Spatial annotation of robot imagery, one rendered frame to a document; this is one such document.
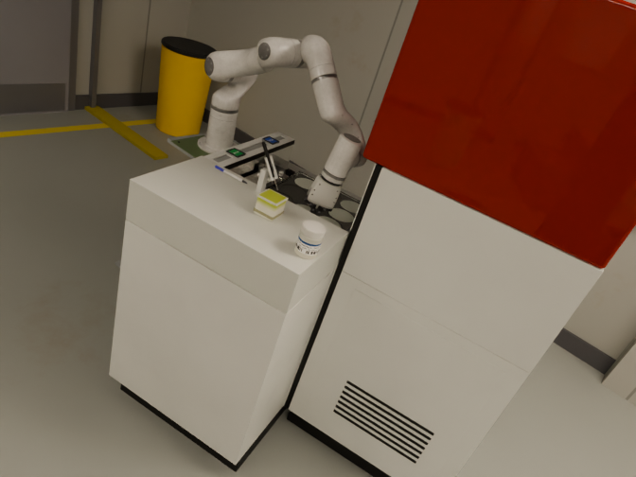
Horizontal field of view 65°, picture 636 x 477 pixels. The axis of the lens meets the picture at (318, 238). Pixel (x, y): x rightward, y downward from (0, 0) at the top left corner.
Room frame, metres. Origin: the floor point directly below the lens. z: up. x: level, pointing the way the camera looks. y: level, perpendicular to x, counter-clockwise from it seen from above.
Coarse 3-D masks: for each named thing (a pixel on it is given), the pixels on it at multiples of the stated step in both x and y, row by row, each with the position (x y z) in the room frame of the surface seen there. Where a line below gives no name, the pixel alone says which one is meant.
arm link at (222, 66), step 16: (256, 48) 1.80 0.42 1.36; (272, 48) 1.75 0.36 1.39; (288, 48) 1.79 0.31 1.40; (208, 64) 1.99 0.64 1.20; (224, 64) 1.97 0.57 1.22; (240, 64) 1.94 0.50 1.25; (256, 64) 1.88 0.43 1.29; (272, 64) 1.76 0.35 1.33; (288, 64) 1.80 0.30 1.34; (224, 80) 2.01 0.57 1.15
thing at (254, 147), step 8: (264, 136) 2.06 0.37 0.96; (272, 136) 2.09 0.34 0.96; (280, 136) 2.13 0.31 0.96; (288, 136) 2.15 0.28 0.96; (240, 144) 1.89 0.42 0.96; (248, 144) 1.91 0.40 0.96; (256, 144) 1.95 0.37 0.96; (280, 144) 2.03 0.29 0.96; (216, 152) 1.73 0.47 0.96; (224, 152) 1.75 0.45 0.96; (248, 152) 1.83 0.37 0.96; (256, 152) 1.86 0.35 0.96; (216, 160) 1.67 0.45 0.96; (224, 160) 1.69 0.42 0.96; (232, 160) 1.71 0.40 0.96
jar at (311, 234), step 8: (304, 224) 1.24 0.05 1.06; (312, 224) 1.25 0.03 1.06; (320, 224) 1.27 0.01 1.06; (304, 232) 1.22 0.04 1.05; (312, 232) 1.21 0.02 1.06; (320, 232) 1.22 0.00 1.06; (304, 240) 1.22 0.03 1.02; (312, 240) 1.21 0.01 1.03; (320, 240) 1.23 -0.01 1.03; (296, 248) 1.23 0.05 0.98; (304, 248) 1.21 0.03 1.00; (312, 248) 1.22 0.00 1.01; (304, 256) 1.21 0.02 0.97; (312, 256) 1.22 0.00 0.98
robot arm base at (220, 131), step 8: (216, 112) 2.02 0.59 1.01; (208, 120) 2.06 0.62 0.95; (216, 120) 2.02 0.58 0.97; (224, 120) 2.03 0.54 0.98; (232, 120) 2.05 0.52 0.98; (208, 128) 2.04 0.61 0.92; (216, 128) 2.02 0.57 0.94; (224, 128) 2.03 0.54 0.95; (232, 128) 2.06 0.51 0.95; (208, 136) 2.04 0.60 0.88; (216, 136) 2.02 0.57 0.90; (224, 136) 2.03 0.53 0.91; (232, 136) 2.07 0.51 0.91; (200, 144) 2.03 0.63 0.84; (208, 144) 2.03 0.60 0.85; (216, 144) 2.02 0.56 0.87; (224, 144) 2.04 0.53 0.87; (232, 144) 2.09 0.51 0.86; (208, 152) 1.99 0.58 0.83
